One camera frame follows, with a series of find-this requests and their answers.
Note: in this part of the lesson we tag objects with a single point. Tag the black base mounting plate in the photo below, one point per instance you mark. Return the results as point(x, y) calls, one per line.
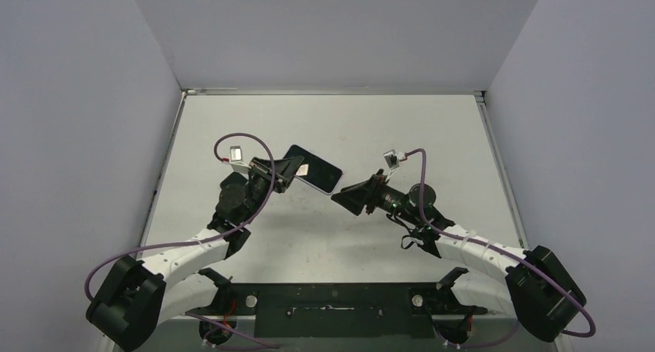
point(341, 309)

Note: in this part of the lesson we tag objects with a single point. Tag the aluminium table frame rail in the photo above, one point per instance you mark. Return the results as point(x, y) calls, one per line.
point(501, 169)

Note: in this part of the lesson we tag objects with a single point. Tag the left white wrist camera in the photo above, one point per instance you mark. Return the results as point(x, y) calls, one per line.
point(236, 158)

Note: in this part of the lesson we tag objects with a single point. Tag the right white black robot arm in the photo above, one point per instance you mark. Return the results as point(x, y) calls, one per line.
point(529, 285)

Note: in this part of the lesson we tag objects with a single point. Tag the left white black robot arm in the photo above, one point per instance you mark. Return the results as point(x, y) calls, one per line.
point(139, 294)

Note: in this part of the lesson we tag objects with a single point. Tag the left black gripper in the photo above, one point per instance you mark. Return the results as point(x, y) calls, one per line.
point(287, 167)

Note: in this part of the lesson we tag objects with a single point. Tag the black smartphone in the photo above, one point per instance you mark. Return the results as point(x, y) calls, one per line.
point(317, 170)

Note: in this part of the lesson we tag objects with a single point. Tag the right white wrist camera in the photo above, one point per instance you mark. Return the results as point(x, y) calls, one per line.
point(393, 160)

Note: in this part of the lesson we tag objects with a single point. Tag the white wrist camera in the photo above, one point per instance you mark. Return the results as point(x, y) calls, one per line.
point(393, 160)
point(236, 158)

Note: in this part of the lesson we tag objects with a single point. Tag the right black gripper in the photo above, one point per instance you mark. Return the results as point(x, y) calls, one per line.
point(373, 191)

